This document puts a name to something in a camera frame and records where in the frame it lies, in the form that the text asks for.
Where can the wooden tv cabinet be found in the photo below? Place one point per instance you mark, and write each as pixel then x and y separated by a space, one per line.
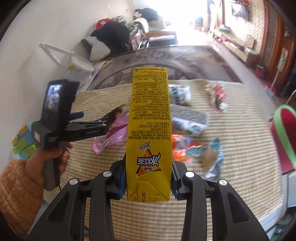
pixel 239 48

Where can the white pillow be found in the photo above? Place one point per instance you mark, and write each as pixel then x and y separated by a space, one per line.
pixel 99 50

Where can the blue silver snack bag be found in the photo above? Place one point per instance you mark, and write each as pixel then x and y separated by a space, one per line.
pixel 212 157

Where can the grey patterned box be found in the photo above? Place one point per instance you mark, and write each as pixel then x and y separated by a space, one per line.
pixel 189 114

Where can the orange snack wrapper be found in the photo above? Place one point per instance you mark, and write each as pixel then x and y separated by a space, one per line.
pixel 184 149

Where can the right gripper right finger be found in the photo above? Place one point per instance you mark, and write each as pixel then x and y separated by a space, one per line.
pixel 232 219

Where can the red green trash bin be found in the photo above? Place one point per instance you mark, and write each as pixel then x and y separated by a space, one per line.
pixel 283 129

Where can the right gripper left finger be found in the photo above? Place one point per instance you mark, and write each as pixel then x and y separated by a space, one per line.
pixel 64 218

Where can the white black printed wrapper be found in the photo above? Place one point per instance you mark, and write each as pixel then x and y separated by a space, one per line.
pixel 180 94

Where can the striped beige table cloth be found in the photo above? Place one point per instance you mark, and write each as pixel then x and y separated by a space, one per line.
pixel 250 164

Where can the red white wrapper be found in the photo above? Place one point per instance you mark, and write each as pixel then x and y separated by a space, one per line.
pixel 216 95

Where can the white desk lamp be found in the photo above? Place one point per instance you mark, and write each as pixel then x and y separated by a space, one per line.
pixel 72 62

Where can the red floor waste bin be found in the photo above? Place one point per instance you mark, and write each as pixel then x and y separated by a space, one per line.
pixel 260 71

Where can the patterned glass table cover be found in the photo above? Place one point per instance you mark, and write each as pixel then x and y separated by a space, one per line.
pixel 182 63

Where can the colourful block toy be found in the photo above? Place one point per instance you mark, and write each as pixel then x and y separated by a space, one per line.
pixel 23 143

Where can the pink foil wrapper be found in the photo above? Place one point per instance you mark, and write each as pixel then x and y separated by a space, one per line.
pixel 117 123

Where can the yellow tea drink carton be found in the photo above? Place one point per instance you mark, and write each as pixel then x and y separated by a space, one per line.
pixel 148 146

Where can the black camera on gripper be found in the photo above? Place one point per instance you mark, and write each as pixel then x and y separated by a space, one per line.
pixel 59 96

